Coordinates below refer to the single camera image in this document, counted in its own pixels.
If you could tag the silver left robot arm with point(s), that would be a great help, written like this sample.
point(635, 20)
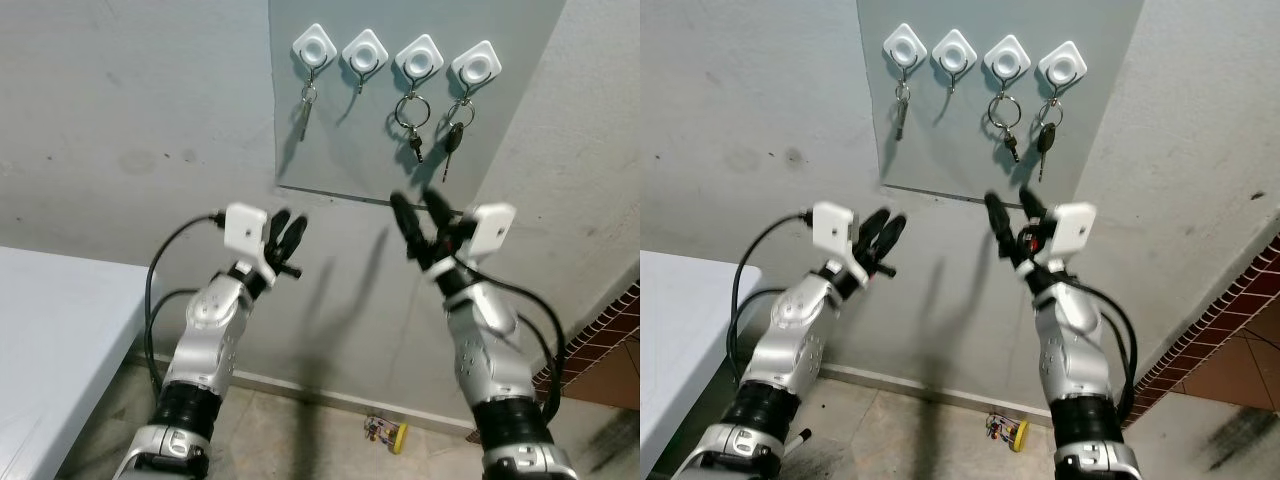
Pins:
point(205, 340)
point(795, 340)

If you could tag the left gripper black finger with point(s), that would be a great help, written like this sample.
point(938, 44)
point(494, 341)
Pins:
point(891, 235)
point(295, 235)
point(872, 228)
point(278, 228)

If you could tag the grey wall board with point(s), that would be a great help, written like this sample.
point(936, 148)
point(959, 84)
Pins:
point(960, 140)
point(360, 140)

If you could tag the small yellow toy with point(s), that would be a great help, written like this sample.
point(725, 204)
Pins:
point(398, 437)
point(1018, 433)

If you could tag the plain silver key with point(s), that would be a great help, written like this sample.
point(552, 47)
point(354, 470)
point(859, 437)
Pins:
point(303, 120)
point(900, 118)

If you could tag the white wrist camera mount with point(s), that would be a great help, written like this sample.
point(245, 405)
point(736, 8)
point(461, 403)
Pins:
point(493, 230)
point(1072, 230)
point(245, 228)
point(833, 226)

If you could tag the white table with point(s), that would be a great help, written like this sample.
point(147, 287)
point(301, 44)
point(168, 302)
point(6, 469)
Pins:
point(50, 350)
point(680, 340)

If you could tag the long black car key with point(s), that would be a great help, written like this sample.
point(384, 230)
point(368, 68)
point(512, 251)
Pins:
point(455, 137)
point(1046, 137)

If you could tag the white square wall hook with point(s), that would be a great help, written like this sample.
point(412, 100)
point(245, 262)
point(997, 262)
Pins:
point(364, 51)
point(1007, 58)
point(954, 51)
point(904, 44)
point(315, 44)
point(419, 58)
point(1062, 65)
point(475, 65)

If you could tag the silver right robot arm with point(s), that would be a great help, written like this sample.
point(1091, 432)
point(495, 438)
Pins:
point(485, 350)
point(1075, 350)

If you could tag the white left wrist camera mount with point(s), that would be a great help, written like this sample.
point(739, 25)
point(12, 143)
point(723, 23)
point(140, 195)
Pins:
point(833, 226)
point(245, 228)

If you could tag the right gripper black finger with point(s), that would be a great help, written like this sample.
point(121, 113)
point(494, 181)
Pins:
point(1032, 210)
point(408, 225)
point(1003, 225)
point(438, 212)

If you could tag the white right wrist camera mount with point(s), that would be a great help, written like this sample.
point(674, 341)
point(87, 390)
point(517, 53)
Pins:
point(1072, 230)
point(493, 230)

